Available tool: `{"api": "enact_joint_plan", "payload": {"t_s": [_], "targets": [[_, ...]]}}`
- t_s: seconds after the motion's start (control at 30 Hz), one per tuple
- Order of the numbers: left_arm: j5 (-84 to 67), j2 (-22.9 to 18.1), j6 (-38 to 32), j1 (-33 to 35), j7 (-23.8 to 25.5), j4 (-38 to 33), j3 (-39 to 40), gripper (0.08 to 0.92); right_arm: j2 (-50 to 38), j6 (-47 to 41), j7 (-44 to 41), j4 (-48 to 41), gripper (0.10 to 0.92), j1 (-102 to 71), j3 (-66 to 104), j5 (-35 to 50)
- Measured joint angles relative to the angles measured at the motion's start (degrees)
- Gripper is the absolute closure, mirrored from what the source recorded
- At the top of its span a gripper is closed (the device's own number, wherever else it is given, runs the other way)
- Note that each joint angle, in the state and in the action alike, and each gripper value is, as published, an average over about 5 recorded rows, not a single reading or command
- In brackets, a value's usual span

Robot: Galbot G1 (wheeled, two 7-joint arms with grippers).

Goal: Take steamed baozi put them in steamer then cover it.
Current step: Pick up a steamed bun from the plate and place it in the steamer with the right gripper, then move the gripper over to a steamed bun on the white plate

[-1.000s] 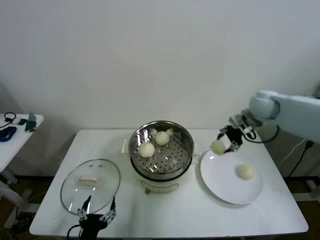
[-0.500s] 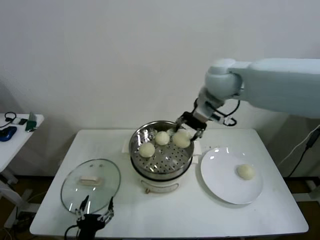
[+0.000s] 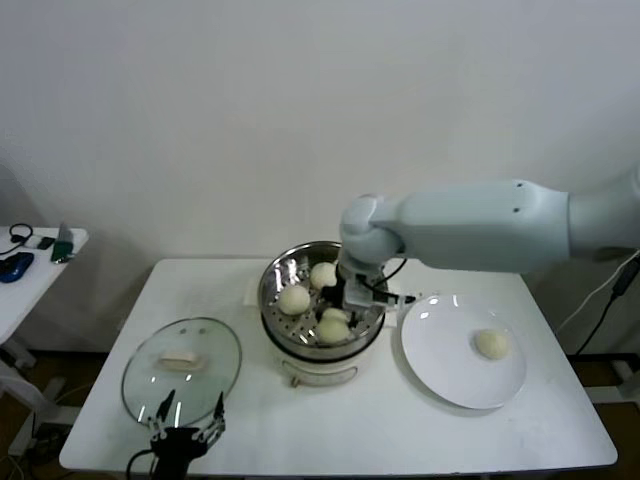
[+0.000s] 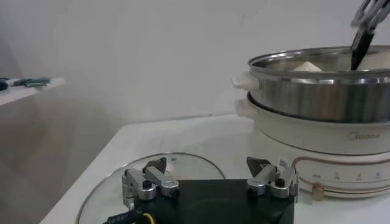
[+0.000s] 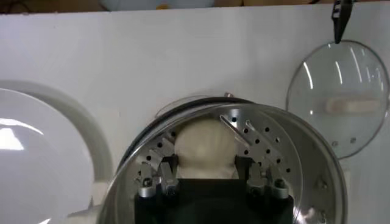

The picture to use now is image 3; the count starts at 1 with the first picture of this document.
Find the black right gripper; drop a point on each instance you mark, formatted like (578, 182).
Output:
(344, 285)

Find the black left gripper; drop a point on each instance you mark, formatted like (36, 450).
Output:
(175, 447)

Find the white steamed baozi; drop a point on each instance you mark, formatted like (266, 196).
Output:
(332, 329)
(294, 300)
(492, 344)
(324, 274)

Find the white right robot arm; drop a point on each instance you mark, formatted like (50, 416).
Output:
(475, 225)

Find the stainless steel steamer basket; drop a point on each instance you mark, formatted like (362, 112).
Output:
(275, 280)

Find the white round plate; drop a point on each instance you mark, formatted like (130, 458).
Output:
(440, 350)

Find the white side table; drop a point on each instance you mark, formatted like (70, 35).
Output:
(40, 280)

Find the small black device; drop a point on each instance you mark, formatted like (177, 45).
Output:
(46, 243)

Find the blue computer mouse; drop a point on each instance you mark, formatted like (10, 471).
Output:
(15, 267)

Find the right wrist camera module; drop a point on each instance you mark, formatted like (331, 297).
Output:
(361, 294)

